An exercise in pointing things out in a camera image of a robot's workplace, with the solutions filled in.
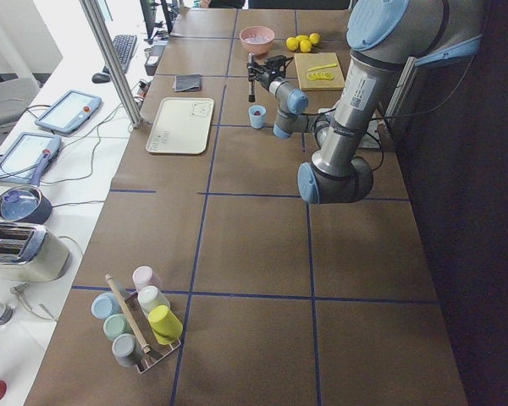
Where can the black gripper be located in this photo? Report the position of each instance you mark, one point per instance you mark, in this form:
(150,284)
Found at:
(265,78)

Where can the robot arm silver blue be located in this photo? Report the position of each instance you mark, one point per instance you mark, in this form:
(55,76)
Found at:
(382,35)

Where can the pink bowl of ice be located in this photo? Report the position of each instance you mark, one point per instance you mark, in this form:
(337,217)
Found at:
(257,40)

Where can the light blue cup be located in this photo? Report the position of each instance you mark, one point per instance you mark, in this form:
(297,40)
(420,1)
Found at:
(257,122)

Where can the pink cup on rack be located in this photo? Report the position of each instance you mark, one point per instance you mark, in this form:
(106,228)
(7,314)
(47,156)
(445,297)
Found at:
(144,276)

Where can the white cup on rack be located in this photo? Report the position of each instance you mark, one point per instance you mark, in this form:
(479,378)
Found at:
(150,297)

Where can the yellow cup on rack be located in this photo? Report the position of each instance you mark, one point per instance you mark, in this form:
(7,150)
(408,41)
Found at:
(165,325)

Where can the blue cup on rack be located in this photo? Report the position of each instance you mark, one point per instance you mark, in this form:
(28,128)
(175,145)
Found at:
(105,305)

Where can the green cup on rack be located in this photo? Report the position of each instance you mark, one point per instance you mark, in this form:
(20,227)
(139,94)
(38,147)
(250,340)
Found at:
(115,325)

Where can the grey cup on rack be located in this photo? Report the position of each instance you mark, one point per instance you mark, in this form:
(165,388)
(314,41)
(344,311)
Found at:
(126,350)

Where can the yellow lemon one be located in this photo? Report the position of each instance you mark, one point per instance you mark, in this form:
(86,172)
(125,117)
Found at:
(292,44)

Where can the yellow lemon two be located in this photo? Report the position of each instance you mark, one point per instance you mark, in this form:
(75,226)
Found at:
(305,46)

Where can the bamboo cutting board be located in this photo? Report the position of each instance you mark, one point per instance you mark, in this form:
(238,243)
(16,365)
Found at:
(304,61)

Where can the yellow lemon slices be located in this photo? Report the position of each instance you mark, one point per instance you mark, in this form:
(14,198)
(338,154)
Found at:
(319,76)

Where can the yellow lemon four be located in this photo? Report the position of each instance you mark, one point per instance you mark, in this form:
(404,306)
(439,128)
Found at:
(315,39)

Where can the grey folded cloth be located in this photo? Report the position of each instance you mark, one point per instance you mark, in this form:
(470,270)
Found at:
(187,82)

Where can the yellow plastic knife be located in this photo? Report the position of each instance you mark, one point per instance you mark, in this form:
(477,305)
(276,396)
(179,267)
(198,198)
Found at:
(325,66)

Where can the cream bear tray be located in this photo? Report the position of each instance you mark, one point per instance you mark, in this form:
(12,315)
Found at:
(181,126)

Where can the black box white label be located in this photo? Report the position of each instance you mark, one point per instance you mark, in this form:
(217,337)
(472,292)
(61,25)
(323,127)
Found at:
(154,56)

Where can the black keyboard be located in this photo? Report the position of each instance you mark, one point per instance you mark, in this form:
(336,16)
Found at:
(125,46)

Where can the black computer mouse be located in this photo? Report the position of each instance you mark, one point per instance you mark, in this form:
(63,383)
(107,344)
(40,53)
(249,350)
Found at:
(100,78)

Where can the far teach pendant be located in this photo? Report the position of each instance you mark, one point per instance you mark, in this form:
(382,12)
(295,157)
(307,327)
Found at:
(69,112)

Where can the teach pendant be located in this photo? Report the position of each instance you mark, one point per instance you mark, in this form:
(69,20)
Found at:
(31,152)
(69,112)

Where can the near teach pendant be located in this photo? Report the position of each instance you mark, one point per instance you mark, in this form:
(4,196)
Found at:
(31,152)

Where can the blue pot with lid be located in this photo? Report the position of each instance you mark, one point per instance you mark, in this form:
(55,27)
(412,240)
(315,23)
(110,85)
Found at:
(27,203)

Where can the cream toaster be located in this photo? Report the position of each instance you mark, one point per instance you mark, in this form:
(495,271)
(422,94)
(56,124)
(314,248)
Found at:
(30,253)

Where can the black camera mount wrist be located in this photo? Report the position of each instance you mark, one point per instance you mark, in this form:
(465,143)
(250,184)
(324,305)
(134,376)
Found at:
(277,65)

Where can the aluminium frame post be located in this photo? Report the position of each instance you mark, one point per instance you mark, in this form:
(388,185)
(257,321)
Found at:
(99,29)

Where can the white wire cup rack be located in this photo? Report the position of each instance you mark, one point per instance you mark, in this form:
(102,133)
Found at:
(153,351)

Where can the wooden rack handle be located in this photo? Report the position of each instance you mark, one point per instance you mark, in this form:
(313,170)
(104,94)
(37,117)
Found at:
(127,313)

